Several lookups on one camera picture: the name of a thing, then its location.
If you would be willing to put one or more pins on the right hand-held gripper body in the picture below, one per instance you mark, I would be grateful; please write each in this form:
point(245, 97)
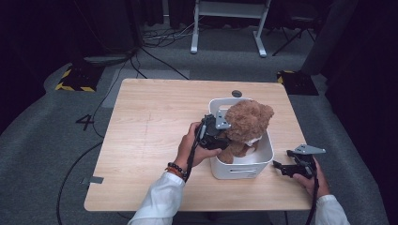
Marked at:
point(305, 164)

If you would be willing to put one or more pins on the person's left hand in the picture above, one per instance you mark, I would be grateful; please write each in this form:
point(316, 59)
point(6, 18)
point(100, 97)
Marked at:
point(184, 150)

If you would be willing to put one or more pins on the brown teddy bear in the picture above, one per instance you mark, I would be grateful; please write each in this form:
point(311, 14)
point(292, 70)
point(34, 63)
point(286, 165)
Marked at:
point(247, 122)

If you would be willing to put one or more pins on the grey curtain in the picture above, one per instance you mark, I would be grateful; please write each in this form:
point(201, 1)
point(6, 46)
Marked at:
point(328, 37)

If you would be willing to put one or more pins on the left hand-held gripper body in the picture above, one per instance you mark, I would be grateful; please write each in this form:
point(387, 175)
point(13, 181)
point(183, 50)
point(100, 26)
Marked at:
point(212, 129)

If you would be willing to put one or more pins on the black yellow striped base plate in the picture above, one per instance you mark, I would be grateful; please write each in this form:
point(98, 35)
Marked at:
point(298, 82)
point(79, 79)

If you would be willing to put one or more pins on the dark round table grommet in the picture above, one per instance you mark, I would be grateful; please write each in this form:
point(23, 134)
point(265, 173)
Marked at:
point(237, 93)

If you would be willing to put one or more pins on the person's dark trouser legs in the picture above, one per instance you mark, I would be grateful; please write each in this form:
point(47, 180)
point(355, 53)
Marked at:
point(225, 218)

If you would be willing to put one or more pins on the white metal desk frame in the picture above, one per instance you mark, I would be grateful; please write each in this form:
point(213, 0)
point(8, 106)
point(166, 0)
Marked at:
point(230, 11)

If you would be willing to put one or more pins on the black folding stand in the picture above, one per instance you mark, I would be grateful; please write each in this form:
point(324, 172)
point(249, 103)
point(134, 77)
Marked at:
point(294, 34)

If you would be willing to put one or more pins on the person's right hand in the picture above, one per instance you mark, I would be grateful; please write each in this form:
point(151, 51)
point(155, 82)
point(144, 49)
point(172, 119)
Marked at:
point(317, 184)

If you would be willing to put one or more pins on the grey flat stand foot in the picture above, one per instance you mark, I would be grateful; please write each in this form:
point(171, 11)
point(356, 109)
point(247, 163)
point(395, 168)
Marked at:
point(104, 59)

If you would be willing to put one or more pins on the grey tape strip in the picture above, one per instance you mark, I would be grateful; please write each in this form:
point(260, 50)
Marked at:
point(94, 180)

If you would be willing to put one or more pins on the white plastic storage bin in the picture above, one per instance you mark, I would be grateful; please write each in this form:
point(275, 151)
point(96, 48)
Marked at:
point(247, 167)

